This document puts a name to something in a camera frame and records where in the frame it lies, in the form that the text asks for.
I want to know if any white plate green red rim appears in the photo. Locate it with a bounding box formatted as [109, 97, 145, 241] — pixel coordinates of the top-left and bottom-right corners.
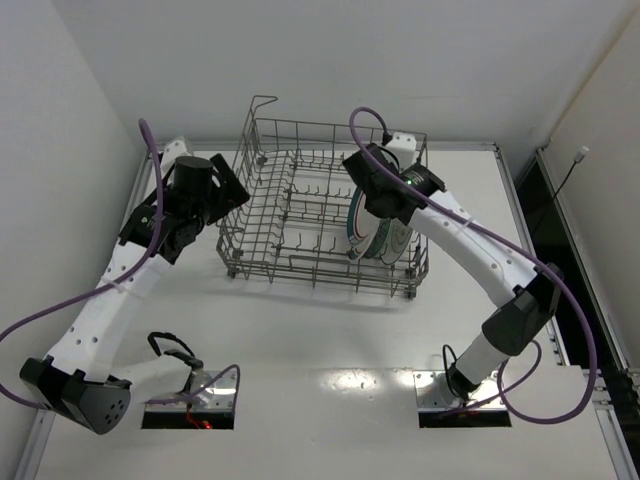
[346, 187, 380, 262]

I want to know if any white plate teal rim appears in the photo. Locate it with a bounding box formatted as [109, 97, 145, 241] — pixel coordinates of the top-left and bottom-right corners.
[380, 221, 413, 265]
[346, 187, 364, 247]

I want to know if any blue floral green plate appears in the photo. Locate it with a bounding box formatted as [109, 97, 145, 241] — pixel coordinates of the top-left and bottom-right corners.
[364, 219, 392, 259]

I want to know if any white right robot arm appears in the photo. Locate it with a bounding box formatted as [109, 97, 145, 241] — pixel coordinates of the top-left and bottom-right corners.
[343, 143, 559, 400]

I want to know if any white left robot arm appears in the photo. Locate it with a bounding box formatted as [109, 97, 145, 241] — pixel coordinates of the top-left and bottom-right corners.
[20, 154, 249, 435]

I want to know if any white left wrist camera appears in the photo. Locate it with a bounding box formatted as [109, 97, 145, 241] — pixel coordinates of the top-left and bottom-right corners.
[162, 136, 193, 162]

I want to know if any grey wire dish rack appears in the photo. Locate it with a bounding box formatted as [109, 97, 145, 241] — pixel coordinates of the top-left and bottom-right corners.
[216, 95, 429, 299]

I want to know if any black cable at left base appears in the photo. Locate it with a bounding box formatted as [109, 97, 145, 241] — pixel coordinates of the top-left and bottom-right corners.
[147, 329, 205, 374]

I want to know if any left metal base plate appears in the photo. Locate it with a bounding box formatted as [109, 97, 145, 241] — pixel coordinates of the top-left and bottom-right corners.
[145, 368, 238, 414]

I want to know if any metal base plate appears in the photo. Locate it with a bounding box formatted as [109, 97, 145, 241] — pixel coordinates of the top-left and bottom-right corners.
[145, 368, 238, 414]
[413, 370, 506, 412]

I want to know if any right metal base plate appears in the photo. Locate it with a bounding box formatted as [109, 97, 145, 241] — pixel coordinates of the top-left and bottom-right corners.
[413, 370, 506, 412]

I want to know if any black usb cable on wall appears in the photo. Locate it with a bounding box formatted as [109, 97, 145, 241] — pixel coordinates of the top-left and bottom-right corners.
[534, 145, 591, 236]

